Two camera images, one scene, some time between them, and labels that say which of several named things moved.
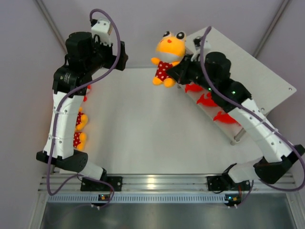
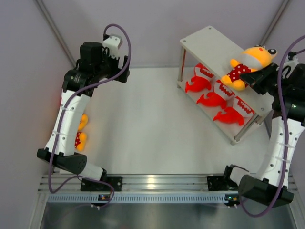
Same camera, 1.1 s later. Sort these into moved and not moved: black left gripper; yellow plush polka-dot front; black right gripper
Moved: black right gripper; black left gripper
Not moved: yellow plush polka-dot front
